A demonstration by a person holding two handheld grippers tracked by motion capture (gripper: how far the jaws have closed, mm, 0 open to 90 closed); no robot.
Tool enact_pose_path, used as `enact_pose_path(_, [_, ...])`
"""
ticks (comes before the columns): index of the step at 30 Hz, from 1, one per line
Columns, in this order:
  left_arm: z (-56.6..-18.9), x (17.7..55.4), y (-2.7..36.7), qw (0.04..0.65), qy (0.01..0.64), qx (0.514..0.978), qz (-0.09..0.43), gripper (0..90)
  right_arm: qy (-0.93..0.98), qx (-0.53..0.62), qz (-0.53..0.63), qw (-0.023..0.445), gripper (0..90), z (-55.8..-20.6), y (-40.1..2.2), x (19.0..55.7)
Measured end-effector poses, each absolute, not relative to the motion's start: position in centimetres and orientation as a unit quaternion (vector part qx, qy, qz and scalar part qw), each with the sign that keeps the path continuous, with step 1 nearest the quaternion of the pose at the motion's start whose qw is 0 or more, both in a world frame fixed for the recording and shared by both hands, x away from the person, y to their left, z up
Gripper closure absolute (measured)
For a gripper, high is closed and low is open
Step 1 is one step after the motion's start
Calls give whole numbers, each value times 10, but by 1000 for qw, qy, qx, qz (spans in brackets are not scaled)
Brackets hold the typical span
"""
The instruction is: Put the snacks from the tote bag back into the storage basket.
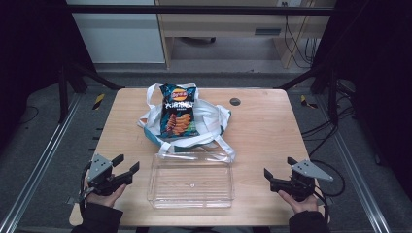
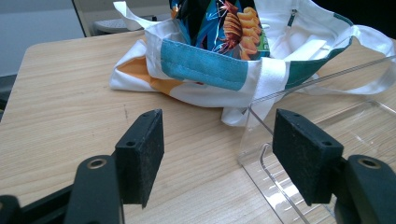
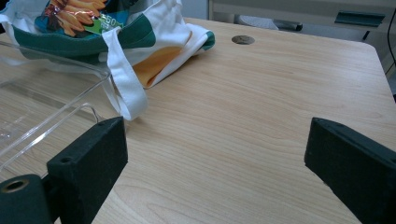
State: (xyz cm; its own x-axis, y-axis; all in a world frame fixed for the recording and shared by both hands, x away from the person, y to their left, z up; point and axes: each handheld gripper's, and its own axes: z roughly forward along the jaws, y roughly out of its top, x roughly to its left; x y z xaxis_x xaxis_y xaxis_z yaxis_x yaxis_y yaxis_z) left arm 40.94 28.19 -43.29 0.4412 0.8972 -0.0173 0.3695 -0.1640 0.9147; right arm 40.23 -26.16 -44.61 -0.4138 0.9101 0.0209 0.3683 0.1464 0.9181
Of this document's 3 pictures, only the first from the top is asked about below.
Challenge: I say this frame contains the white tote bag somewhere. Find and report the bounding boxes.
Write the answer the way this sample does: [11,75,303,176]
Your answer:
[137,83,237,163]

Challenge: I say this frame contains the black horizontal frame bar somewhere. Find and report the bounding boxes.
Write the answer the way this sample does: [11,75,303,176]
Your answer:
[63,4,335,17]

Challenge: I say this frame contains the person's left hand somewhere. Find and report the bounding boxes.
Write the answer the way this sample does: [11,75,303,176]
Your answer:
[83,183,128,209]

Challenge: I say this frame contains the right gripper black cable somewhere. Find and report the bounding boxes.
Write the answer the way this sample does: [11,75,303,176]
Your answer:
[309,159,346,224]

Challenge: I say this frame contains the metal floor rail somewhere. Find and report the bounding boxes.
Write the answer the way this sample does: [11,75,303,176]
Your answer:
[0,92,83,233]
[314,95,394,233]

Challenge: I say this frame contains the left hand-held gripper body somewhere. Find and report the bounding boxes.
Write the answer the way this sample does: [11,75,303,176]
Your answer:
[85,153,128,197]

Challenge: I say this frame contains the black metal stand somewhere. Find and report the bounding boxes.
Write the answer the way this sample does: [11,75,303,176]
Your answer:
[57,60,126,124]
[274,62,342,127]

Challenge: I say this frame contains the black floor cables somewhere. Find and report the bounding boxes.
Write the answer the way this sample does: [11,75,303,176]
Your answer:
[300,105,358,158]

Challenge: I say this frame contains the black hanging desk cables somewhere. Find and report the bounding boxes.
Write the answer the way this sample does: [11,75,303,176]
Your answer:
[283,14,321,70]

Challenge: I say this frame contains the dark blue chip bag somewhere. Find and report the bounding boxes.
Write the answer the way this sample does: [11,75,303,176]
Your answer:
[158,83,201,140]

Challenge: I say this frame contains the yellow black floor tape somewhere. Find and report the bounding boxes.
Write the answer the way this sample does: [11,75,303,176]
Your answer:
[298,94,319,110]
[91,93,107,112]

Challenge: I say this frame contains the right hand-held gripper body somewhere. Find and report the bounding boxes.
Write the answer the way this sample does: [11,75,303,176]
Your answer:
[277,159,334,203]

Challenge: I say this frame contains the person's right hand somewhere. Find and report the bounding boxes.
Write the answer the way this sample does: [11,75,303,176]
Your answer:
[277,189,321,215]

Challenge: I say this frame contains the white cabinet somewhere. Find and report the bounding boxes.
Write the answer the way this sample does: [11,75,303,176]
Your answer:
[65,0,166,65]

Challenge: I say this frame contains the clear plastic container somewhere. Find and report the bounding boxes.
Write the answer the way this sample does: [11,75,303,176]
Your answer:
[147,151,236,210]

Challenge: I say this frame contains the dark curtain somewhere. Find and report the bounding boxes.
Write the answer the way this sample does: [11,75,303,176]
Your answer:
[0,0,98,153]
[312,0,412,202]

